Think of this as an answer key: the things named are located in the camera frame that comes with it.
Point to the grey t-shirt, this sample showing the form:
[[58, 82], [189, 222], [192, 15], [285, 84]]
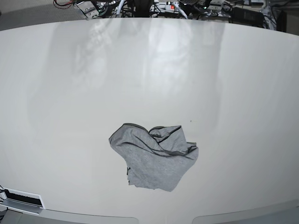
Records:
[[156, 158]]

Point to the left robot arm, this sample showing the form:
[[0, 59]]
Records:
[[206, 7]]

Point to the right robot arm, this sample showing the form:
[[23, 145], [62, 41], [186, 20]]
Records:
[[96, 9]]

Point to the white power strip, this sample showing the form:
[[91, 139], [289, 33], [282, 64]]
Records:
[[168, 6]]

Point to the black power adapter brick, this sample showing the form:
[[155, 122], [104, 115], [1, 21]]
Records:
[[246, 16]]

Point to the white slotted table bracket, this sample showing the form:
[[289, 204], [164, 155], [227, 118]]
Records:
[[21, 201]]

